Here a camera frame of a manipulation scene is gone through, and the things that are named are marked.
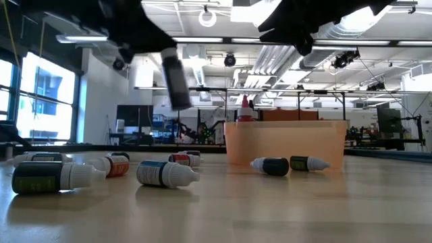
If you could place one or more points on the black background screen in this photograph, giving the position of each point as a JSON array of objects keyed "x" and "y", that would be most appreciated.
[{"x": 135, "y": 116}]

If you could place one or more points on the dark background monitor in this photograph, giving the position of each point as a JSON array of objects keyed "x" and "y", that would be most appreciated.
[{"x": 388, "y": 121}]

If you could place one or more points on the large dark bottle red tip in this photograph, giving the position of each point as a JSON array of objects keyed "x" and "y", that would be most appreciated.
[{"x": 177, "y": 84}]

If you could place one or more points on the small bottle orange label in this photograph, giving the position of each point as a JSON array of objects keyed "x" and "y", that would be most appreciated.
[{"x": 118, "y": 167}]

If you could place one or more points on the small bottle red label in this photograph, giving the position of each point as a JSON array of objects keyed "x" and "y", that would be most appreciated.
[{"x": 180, "y": 159}]

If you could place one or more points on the white ceiling light fixture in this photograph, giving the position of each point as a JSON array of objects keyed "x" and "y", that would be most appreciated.
[{"x": 246, "y": 15}]

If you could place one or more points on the black background stand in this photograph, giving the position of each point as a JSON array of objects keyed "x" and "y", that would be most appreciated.
[{"x": 391, "y": 144}]

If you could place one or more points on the small bottle dark green label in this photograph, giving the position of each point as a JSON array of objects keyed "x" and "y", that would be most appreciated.
[{"x": 300, "y": 163}]

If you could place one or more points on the orange translucent plastic bin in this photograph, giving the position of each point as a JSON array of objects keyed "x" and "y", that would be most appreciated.
[{"x": 303, "y": 141}]

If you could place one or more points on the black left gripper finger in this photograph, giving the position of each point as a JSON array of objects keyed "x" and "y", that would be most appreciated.
[
  {"x": 145, "y": 37},
  {"x": 126, "y": 55}
]

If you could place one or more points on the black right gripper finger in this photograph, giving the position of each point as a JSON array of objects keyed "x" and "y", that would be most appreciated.
[
  {"x": 280, "y": 17},
  {"x": 300, "y": 38}
]

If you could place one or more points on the small grey post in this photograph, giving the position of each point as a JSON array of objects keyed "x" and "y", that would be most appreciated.
[{"x": 9, "y": 152}]

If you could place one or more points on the small black hanging camera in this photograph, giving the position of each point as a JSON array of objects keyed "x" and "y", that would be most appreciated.
[{"x": 376, "y": 86}]

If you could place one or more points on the small bottle black label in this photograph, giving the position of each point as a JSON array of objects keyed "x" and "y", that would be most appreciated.
[{"x": 118, "y": 154}]

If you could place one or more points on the small bottle blue label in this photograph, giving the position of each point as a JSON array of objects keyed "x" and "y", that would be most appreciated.
[{"x": 158, "y": 173}]

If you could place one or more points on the orange partition panel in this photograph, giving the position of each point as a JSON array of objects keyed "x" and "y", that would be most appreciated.
[{"x": 290, "y": 115}]

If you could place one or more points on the white ceiling vent unit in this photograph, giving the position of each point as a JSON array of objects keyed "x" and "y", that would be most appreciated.
[{"x": 420, "y": 71}]

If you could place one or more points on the large window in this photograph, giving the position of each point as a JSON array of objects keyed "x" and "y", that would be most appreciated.
[{"x": 47, "y": 111}]

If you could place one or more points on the large red food coloring bottle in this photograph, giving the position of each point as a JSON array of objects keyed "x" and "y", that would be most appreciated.
[{"x": 245, "y": 113}]

